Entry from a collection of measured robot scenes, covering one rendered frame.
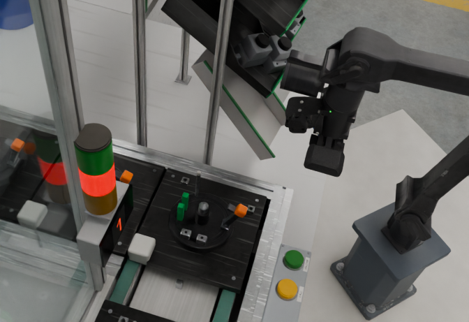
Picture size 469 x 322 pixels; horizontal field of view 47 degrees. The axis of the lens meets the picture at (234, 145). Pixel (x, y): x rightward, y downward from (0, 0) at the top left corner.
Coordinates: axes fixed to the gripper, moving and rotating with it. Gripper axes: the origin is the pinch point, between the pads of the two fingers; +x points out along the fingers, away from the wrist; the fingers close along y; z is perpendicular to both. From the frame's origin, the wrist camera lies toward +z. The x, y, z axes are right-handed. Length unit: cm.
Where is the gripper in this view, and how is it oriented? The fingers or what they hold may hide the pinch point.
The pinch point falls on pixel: (324, 148)
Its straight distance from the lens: 97.9
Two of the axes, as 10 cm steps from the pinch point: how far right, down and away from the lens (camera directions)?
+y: -2.7, 7.2, -6.4
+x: -1.1, 6.4, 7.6
